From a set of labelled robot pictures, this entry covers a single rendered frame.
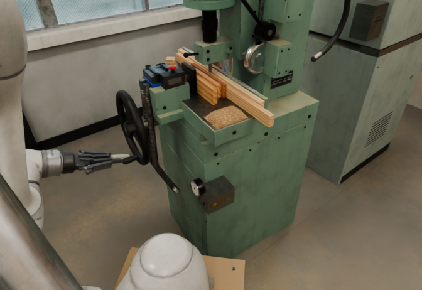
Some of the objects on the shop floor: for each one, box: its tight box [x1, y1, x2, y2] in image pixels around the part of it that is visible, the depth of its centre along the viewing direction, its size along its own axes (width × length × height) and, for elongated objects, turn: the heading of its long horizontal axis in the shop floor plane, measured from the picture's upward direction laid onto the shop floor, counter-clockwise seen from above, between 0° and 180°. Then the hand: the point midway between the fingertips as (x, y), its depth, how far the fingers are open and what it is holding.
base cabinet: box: [158, 119, 316, 259], centre depth 156 cm, size 45×58×71 cm
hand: (119, 158), depth 113 cm, fingers closed
